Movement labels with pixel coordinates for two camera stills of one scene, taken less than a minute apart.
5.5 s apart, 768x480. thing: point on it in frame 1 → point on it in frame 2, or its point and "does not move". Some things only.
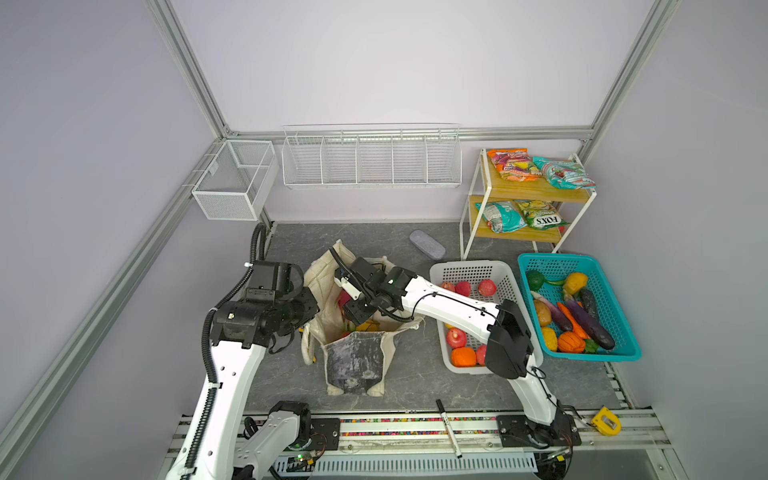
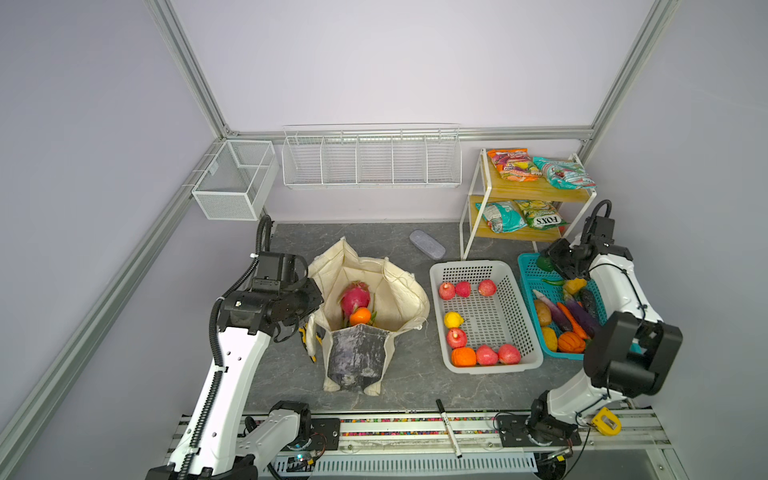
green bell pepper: [536, 280] → [545, 263]
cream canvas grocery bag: [356, 356] does not move
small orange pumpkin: [569, 342] does not move
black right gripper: [355, 314] → [554, 252]
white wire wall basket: [372, 156] does not move
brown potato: [543, 312] does not move
